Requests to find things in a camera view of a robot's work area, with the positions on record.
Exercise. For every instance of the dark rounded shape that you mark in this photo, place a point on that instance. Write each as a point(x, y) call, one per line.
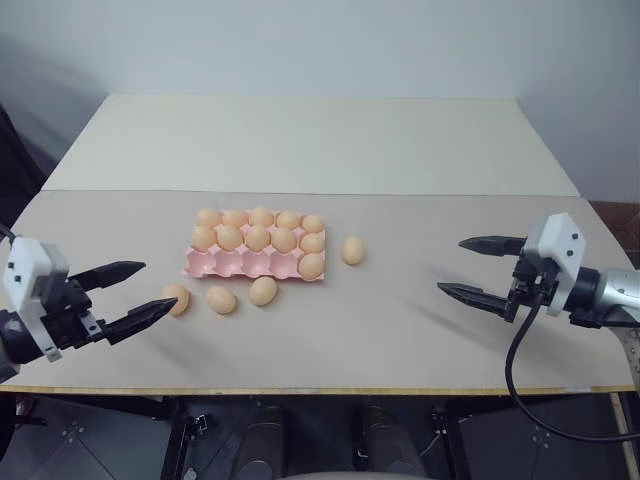
point(380, 435)
point(262, 440)

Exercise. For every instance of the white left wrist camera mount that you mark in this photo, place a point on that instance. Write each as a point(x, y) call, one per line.
point(25, 265)

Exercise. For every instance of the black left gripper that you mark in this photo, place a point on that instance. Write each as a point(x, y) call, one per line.
point(62, 312)

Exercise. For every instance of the pink plastic egg tray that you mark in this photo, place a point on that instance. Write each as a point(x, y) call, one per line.
point(230, 265)

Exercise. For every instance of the wooden table leg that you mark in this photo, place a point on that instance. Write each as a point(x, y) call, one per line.
point(619, 425)

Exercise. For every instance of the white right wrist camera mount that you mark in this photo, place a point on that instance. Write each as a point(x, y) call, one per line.
point(560, 240)

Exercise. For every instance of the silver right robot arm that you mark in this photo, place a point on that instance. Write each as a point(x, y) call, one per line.
point(620, 290)

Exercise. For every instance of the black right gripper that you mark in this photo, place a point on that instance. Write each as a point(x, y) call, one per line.
point(532, 282)

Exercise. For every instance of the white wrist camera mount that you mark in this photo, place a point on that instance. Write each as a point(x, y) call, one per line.
point(560, 240)
point(25, 265)

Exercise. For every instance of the black metal frame strut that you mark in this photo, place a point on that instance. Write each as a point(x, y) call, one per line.
point(447, 445)
point(175, 450)

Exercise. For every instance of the orange egg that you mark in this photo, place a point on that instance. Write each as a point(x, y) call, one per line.
point(261, 216)
point(235, 218)
point(288, 219)
point(257, 238)
point(353, 250)
point(283, 240)
point(311, 266)
point(180, 292)
point(221, 299)
point(203, 238)
point(208, 217)
point(312, 243)
point(263, 291)
point(229, 237)
point(313, 223)

